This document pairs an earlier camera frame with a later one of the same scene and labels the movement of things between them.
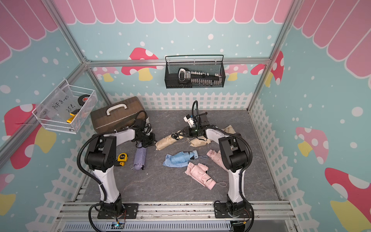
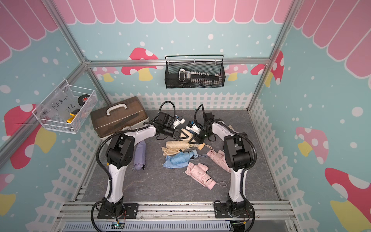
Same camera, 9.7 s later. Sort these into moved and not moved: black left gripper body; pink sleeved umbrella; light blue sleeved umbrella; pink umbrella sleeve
Moved: black left gripper body
Not moved: light blue sleeved umbrella; pink umbrella sleeve; pink sleeved umbrella
